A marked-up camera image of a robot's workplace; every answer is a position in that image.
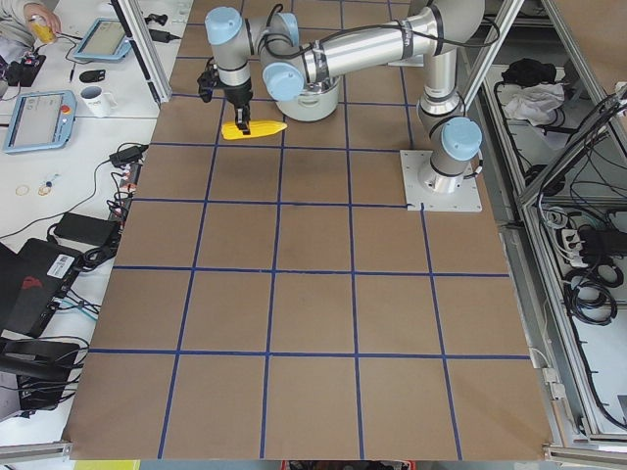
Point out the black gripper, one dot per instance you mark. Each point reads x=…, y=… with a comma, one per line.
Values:
x=238, y=95

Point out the yellow corn cob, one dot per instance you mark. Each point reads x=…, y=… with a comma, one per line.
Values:
x=257, y=129

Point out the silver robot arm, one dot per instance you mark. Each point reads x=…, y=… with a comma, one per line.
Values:
x=434, y=31

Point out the pale green cooking pot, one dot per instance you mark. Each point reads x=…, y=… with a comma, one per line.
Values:
x=317, y=101

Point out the person hand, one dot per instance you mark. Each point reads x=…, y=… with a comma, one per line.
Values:
x=39, y=10

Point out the white mug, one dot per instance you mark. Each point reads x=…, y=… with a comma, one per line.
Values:
x=101, y=103

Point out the blue teach pendant tablet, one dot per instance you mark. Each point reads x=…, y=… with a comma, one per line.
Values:
x=105, y=41

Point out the black computer mouse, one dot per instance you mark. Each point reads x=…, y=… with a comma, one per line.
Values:
x=92, y=76

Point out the black power adapter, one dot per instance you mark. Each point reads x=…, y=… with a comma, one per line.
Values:
x=85, y=229

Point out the black laptop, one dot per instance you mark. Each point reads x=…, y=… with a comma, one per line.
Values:
x=32, y=281

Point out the black cloth pile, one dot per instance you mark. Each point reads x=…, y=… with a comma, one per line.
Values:
x=529, y=72

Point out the white crumpled cloth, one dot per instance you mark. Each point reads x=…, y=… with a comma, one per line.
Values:
x=536, y=104

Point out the white power strip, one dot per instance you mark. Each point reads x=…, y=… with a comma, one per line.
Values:
x=578, y=246

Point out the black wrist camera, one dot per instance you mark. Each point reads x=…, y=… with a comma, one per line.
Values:
x=207, y=82

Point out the aluminium frame post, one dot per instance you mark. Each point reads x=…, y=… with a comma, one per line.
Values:
x=138, y=35

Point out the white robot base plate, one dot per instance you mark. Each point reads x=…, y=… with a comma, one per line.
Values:
x=427, y=190

